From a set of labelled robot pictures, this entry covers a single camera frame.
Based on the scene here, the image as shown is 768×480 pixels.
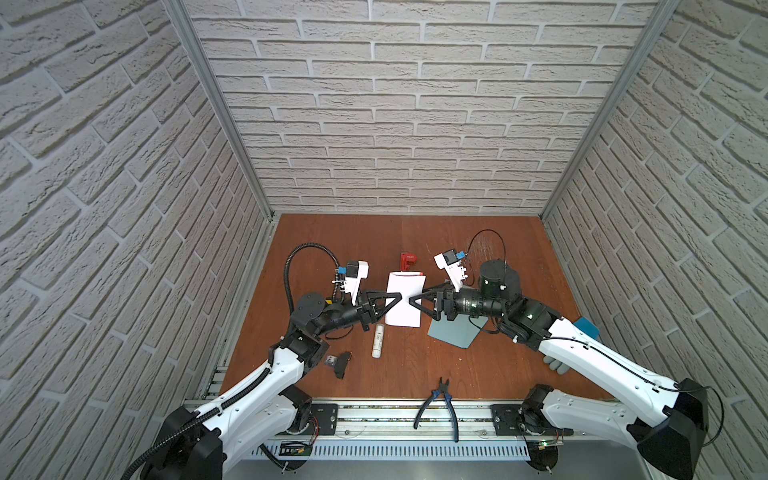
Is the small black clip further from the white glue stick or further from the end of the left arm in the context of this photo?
the end of the left arm

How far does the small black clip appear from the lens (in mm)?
825

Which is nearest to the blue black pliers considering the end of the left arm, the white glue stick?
the white glue stick

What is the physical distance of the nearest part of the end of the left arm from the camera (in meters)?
0.60

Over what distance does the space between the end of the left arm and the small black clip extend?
0.28 meters

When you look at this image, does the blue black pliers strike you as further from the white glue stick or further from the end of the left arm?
the end of the left arm

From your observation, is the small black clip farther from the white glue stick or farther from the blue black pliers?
the blue black pliers

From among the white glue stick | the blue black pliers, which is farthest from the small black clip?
the blue black pliers
